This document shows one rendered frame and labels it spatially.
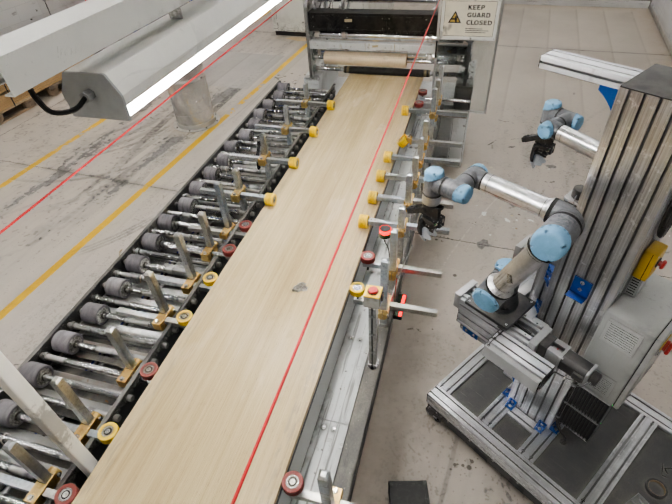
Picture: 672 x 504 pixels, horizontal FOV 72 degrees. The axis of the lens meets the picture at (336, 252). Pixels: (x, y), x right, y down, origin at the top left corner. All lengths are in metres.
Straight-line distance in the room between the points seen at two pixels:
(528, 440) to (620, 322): 0.99
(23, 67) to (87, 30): 0.14
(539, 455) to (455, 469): 0.45
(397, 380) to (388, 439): 0.40
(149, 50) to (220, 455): 1.49
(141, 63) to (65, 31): 0.15
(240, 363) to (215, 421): 0.28
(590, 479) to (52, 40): 2.73
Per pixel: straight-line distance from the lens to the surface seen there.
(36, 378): 2.65
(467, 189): 1.80
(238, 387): 2.13
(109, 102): 0.90
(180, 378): 2.23
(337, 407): 2.34
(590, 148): 2.25
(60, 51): 0.83
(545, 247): 1.70
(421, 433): 2.98
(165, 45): 1.01
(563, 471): 2.82
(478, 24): 4.51
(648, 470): 3.00
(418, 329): 3.41
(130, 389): 2.41
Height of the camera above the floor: 2.64
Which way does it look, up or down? 42 degrees down
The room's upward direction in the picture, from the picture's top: 4 degrees counter-clockwise
